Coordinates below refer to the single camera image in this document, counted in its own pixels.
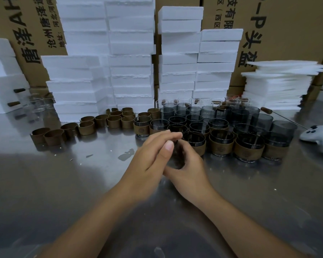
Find person's right hand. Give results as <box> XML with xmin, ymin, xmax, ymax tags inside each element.
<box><xmin>163</xmin><ymin>139</ymin><xmax>216</xmax><ymax>209</ymax></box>

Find person's left hand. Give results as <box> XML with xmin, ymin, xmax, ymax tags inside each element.
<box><xmin>118</xmin><ymin>129</ymin><xmax>183</xmax><ymax>203</ymax></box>

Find group of brown sleeve rings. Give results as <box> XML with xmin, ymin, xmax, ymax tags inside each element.
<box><xmin>30</xmin><ymin>107</ymin><xmax>161</xmax><ymax>146</ymax></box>

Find cluster of transparent plastic cups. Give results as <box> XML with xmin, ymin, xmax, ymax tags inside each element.
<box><xmin>155</xmin><ymin>95</ymin><xmax>298</xmax><ymax>143</ymax></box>

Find bunch of clear plastic cups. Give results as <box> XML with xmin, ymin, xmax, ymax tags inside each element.
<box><xmin>27</xmin><ymin>94</ymin><xmax>56</xmax><ymax>113</ymax></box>

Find person's left forearm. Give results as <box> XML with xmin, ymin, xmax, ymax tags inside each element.
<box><xmin>39</xmin><ymin>185</ymin><xmax>149</xmax><ymax>258</ymax></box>

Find person's right forearm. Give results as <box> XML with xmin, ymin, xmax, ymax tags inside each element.
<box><xmin>199</xmin><ymin>193</ymin><xmax>310</xmax><ymax>258</ymax></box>

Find tall stack white foam blocks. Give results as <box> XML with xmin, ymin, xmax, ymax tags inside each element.
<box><xmin>41</xmin><ymin>0</ymin><xmax>156</xmax><ymax>123</ymax></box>

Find stepped stack white foam blocks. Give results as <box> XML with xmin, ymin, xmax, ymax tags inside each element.
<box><xmin>157</xmin><ymin>6</ymin><xmax>244</xmax><ymax>100</ymax></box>

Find stack of thin foam sheets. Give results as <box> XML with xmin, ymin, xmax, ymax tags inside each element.
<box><xmin>241</xmin><ymin>60</ymin><xmax>323</xmax><ymax>110</ymax></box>

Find white game controller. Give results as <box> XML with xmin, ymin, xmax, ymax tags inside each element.
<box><xmin>299</xmin><ymin>125</ymin><xmax>323</xmax><ymax>160</ymax></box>

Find large printed cardboard box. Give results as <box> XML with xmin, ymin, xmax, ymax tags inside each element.
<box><xmin>202</xmin><ymin>0</ymin><xmax>323</xmax><ymax>87</ymax></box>

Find brown-handled metal rod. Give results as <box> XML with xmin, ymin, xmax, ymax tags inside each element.
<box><xmin>260</xmin><ymin>106</ymin><xmax>307</xmax><ymax>129</ymax></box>

